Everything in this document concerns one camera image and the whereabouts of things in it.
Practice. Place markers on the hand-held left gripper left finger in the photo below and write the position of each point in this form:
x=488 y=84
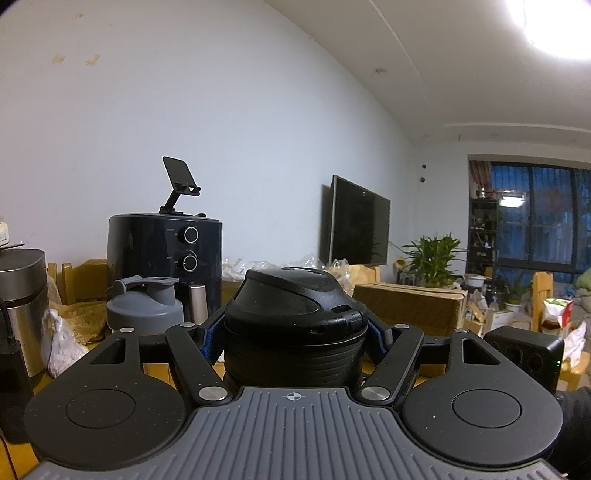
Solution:
x=211 y=344

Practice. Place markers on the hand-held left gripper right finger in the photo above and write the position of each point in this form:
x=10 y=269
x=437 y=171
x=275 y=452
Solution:
x=376 y=342

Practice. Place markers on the black water bottle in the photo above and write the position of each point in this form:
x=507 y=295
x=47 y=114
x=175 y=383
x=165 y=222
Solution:
x=286 y=314

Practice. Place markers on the person's right forearm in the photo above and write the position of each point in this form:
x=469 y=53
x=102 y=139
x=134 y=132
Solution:
x=575 y=434

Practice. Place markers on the cardboard box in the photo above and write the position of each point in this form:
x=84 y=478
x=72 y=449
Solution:
x=411 y=309

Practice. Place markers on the red and green snack bag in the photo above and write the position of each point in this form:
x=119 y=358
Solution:
x=557 y=314

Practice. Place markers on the grey-lidded shaker bottle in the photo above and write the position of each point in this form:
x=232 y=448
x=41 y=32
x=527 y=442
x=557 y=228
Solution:
x=145 y=311

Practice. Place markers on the clear plastic bag of food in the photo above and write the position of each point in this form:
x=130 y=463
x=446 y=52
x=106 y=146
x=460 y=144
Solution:
x=258 y=267

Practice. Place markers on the green potted plant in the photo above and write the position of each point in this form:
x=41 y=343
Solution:
x=434 y=258

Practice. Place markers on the dark blue air fryer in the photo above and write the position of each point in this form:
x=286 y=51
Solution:
x=147 y=244

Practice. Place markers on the window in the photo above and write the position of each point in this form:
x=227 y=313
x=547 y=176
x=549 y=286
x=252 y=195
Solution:
x=535 y=217

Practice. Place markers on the small knotted plastic bag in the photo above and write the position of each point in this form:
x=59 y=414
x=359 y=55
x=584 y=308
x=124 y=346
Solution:
x=64 y=344

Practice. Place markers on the black phone stand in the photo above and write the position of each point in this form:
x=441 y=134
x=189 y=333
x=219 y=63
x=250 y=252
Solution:
x=178 y=173

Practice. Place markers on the silver rice cooker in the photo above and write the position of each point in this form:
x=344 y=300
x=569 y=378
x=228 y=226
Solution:
x=23 y=295

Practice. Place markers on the white tissue pack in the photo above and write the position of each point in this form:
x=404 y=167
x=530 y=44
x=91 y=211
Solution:
x=3 y=235

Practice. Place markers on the ceiling lamp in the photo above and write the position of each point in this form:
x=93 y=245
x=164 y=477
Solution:
x=554 y=23

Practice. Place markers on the wall-mounted television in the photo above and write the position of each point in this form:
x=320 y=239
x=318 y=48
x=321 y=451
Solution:
x=358 y=221

